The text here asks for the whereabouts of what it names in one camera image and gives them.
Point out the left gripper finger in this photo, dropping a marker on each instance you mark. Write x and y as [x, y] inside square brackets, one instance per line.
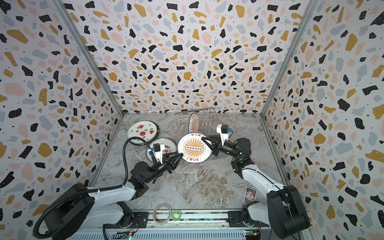
[171, 167]
[172, 158]

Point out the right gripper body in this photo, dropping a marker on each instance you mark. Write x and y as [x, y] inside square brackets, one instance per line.
[219, 146]

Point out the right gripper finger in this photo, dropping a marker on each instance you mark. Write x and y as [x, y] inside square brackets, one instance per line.
[216, 139]
[215, 148]

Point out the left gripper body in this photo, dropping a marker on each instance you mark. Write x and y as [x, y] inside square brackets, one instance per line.
[155, 171]

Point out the green rim plate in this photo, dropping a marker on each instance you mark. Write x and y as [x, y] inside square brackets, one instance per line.
[170, 146]

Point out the orange sunburst plate front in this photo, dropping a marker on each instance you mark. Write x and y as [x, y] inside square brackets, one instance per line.
[193, 148]

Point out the orange sunburst plate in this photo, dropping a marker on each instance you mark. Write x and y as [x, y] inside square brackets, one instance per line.
[193, 123]
[193, 148]

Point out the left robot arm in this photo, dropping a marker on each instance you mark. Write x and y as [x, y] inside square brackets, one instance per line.
[81, 207]

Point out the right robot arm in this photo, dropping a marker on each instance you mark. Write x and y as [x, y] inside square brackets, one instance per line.
[284, 210]

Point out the colourful card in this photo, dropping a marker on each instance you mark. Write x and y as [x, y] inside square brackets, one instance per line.
[250, 195]

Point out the clear tape roll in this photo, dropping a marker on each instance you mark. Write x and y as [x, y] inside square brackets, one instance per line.
[162, 214]

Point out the green tape roll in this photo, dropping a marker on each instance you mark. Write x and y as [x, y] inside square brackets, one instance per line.
[176, 215]

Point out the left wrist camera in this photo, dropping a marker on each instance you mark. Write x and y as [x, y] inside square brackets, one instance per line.
[156, 153]

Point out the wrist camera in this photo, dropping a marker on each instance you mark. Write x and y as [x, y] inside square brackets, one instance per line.
[224, 132]
[156, 153]

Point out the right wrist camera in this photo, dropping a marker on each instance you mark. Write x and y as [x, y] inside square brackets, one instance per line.
[224, 132]

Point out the wire dish rack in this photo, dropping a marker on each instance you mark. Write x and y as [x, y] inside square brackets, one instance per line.
[208, 122]

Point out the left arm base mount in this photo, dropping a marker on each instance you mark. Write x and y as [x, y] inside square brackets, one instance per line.
[136, 220]

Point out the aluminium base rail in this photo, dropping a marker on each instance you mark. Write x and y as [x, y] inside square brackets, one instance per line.
[193, 225]

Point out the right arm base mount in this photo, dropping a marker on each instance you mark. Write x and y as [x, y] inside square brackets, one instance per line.
[242, 219]

